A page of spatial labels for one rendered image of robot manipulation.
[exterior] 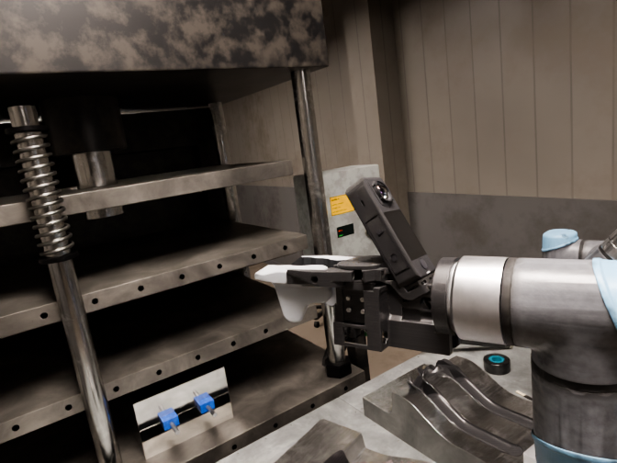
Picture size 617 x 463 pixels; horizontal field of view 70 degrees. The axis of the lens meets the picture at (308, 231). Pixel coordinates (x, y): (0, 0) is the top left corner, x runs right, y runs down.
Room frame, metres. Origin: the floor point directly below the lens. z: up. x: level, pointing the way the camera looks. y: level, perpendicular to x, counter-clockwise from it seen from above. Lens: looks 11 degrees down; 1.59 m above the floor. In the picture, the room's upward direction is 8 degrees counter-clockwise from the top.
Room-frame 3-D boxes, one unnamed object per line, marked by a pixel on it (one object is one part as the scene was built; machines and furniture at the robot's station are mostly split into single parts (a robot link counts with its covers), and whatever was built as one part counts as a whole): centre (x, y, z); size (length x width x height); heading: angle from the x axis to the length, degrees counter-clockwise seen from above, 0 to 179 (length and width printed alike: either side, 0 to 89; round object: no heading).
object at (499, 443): (0.99, -0.33, 0.92); 0.35 x 0.16 x 0.09; 33
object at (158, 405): (1.38, 0.56, 0.87); 0.50 x 0.27 x 0.17; 33
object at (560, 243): (1.02, -0.60, 1.25); 0.09 x 0.08 x 0.11; 47
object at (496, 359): (1.30, -0.54, 0.82); 0.08 x 0.08 x 0.04
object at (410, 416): (1.01, -0.33, 0.87); 0.50 x 0.26 x 0.14; 33
